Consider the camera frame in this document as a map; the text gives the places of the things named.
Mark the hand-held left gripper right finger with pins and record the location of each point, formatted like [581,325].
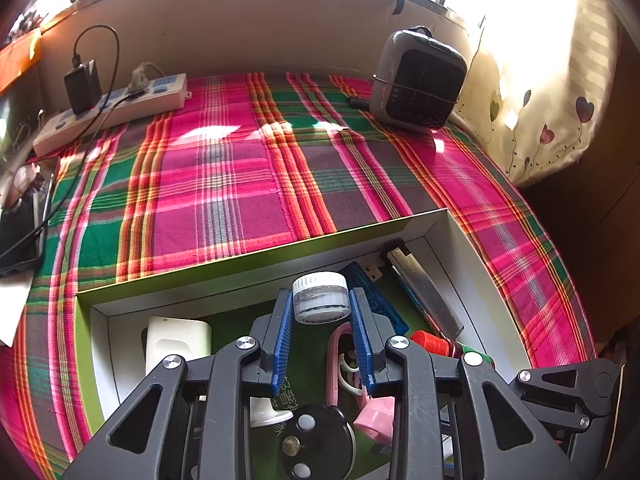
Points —
[361,342]

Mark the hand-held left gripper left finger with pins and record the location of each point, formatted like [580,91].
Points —
[282,342]

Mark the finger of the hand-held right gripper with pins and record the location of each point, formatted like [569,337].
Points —
[555,385]
[570,422]

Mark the blue translucent usb device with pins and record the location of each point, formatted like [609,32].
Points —
[387,310]

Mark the clear jar with white lid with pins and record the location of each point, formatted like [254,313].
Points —
[320,300]

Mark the red bottle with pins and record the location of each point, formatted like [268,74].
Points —
[430,342]

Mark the green white suction spool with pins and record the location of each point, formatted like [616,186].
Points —
[270,415]

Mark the green cardboard box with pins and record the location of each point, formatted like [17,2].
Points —
[250,275]

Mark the silver lighter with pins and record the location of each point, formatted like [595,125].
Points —
[425,290]

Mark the black round device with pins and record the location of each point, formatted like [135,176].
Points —
[312,440]

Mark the white charger adapter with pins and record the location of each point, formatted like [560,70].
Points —
[180,342]

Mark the pink green plaid blanket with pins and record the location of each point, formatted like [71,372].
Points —
[225,170]

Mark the grey portable heater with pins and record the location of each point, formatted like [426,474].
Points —
[420,80]

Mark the green tissue pack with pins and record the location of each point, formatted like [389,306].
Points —
[12,310]

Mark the white power strip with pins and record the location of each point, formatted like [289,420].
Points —
[150,102]

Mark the black smartphone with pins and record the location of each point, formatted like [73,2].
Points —
[20,230]

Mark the white plug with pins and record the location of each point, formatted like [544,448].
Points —
[142,77]

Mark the cream heart print curtain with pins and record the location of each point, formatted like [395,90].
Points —
[540,85]

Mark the clear plastic container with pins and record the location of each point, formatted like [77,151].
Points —
[17,120]

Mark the orange storage box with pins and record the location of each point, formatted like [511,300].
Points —
[17,62]

